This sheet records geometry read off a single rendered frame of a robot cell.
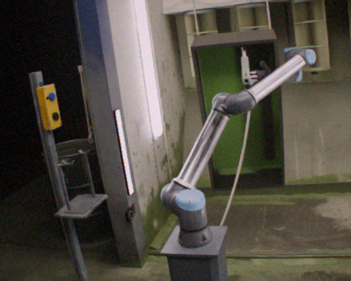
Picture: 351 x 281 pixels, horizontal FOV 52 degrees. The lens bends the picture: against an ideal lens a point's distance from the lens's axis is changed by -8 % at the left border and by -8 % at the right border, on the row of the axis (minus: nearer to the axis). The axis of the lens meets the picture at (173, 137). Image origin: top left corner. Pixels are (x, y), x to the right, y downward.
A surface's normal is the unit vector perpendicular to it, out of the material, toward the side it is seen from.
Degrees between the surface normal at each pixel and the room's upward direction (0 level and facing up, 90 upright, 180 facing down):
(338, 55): 90
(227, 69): 102
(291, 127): 57
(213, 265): 90
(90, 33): 90
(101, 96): 90
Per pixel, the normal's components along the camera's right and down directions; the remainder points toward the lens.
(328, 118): -0.31, -0.29
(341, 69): -0.29, 0.28
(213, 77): -0.16, 0.46
